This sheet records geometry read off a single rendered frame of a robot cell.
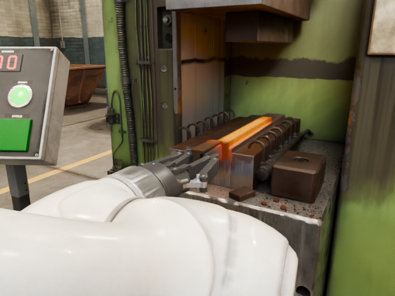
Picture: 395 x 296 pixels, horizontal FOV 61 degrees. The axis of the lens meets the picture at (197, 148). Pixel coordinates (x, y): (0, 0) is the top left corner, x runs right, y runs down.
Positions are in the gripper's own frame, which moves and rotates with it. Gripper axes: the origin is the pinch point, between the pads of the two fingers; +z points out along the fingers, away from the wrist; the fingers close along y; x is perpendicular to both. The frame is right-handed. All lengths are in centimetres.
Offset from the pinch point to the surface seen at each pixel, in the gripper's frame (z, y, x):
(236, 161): 5.1, 3.8, -2.1
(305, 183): 5.1, 17.8, -4.2
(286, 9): 21.8, 7.6, 27.9
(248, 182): 5.1, 6.8, -6.1
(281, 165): 5.9, 13.0, -1.6
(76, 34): 607, -693, 53
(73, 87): 413, -506, -55
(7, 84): -6, -50, 12
